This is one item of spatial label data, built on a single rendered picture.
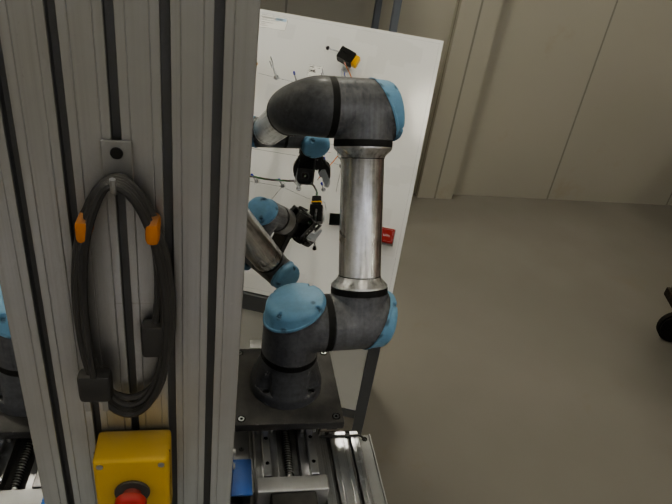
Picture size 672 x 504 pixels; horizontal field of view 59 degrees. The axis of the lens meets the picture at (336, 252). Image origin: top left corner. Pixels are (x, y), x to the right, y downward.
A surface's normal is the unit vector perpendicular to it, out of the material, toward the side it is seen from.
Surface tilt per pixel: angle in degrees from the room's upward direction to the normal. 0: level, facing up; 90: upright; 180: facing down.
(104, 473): 90
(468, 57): 90
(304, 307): 7
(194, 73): 90
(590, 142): 90
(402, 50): 50
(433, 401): 0
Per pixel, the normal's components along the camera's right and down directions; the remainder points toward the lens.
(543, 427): 0.13, -0.84
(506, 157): 0.15, 0.54
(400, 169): -0.05, -0.15
